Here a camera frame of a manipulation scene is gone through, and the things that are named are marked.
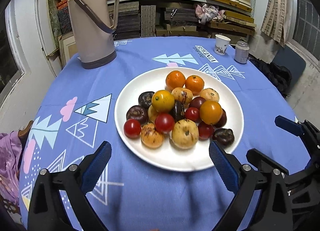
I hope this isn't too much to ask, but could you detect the purple cloth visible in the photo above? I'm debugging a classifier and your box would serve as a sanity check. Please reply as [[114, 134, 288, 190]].
[[0, 131, 22, 206]]

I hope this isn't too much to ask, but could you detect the dark purple mangosteen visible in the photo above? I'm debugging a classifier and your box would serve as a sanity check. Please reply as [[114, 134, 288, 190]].
[[126, 105, 149, 125]]

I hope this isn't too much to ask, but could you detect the large orange tangerine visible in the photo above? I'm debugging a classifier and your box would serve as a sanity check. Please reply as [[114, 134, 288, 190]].
[[165, 70, 186, 91]]

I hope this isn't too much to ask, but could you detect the dark red plum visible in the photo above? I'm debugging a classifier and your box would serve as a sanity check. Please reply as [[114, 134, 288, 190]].
[[214, 109, 227, 128], [189, 96, 206, 110]]

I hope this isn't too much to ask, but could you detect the yellow pear apple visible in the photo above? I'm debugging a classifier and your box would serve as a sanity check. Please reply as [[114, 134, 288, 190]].
[[171, 119, 199, 149]]

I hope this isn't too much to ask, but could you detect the red cherry tomato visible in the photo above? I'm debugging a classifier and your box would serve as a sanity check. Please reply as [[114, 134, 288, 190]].
[[184, 107, 200, 122], [198, 122, 214, 140], [124, 119, 141, 139], [155, 113, 175, 134]]

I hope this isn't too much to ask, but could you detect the white oval plate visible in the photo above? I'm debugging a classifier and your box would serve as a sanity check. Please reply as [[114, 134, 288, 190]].
[[114, 67, 244, 172]]

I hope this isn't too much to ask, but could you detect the wooden shelf with boxes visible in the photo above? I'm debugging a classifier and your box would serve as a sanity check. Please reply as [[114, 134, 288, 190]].
[[46, 0, 258, 47]]

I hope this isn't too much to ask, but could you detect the small orange tangerine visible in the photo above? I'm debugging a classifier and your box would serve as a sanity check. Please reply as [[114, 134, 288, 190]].
[[185, 75, 204, 94]]

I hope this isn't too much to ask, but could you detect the speckled yellow fruit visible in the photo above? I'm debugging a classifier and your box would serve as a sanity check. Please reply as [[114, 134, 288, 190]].
[[148, 106, 159, 123], [171, 87, 193, 107]]

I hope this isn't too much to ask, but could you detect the dark blue chair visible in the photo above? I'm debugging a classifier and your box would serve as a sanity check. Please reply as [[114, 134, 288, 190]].
[[250, 46, 306, 98]]

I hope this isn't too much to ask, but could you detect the cut dark mangosteen half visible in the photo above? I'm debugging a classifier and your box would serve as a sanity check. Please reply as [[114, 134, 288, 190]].
[[169, 100, 184, 122]]

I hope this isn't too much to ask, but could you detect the yellow tomato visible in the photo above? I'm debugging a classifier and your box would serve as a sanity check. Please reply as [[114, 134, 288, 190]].
[[200, 101, 223, 125], [151, 90, 175, 113]]

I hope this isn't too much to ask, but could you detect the small silver can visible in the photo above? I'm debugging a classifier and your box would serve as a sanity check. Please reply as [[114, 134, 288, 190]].
[[234, 41, 249, 64]]

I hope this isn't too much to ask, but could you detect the beige thermos jug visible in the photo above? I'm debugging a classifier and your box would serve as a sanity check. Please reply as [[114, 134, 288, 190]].
[[68, 0, 119, 69]]

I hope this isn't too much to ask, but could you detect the tan potato-like fruit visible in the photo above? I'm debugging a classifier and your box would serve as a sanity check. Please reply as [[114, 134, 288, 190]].
[[199, 88, 220, 102]]

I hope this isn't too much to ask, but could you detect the large yellow passion fruit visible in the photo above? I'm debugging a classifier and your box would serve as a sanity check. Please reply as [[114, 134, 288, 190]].
[[140, 123, 164, 149]]

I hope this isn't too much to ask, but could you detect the window with grid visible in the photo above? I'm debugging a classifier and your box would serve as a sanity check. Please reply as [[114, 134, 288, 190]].
[[291, 0, 319, 66]]

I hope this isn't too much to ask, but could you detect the white paper cup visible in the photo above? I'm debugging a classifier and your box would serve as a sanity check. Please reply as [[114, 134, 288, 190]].
[[214, 34, 231, 55]]

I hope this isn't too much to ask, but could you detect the crumpled pink cloth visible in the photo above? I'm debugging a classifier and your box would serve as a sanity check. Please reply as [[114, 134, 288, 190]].
[[195, 4, 226, 24]]

